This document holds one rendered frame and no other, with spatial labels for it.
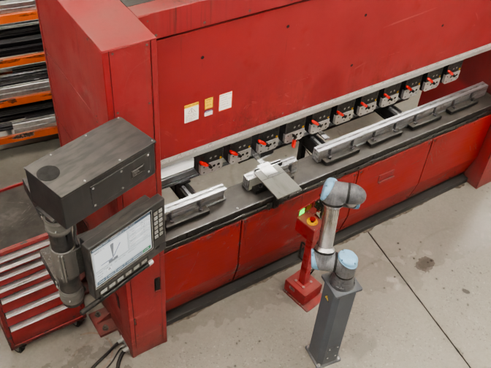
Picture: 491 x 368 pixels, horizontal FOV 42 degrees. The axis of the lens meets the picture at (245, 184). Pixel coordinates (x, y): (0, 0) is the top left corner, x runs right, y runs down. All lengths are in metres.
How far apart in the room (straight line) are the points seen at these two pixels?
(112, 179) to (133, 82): 0.44
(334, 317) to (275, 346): 0.64
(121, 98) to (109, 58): 0.22
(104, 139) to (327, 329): 1.95
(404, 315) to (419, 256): 0.59
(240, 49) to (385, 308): 2.28
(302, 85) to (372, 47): 0.53
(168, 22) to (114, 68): 0.40
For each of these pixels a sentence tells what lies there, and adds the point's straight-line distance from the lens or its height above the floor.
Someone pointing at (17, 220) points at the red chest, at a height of 0.98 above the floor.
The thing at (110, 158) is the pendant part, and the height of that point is 1.95.
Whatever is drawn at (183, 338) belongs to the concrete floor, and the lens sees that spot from 4.46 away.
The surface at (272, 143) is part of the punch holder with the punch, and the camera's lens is 3.96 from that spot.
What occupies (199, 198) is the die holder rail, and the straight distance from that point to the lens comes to 3.93.
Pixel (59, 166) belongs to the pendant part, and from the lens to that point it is 2.73.
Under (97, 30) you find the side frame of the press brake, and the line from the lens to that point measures 2.88.
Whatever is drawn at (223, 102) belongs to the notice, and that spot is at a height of 1.66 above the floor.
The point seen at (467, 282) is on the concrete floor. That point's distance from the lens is 5.16.
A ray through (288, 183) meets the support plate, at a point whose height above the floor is 1.00.
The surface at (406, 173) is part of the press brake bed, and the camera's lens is 5.07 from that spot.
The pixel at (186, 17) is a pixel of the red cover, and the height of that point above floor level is 2.24.
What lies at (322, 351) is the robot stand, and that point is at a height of 0.17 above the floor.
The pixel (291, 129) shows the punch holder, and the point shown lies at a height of 1.28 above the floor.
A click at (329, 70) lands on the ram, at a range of 3.92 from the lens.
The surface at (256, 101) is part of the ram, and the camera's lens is 3.66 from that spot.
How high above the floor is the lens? 3.74
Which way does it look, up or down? 43 degrees down
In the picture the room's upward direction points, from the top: 5 degrees clockwise
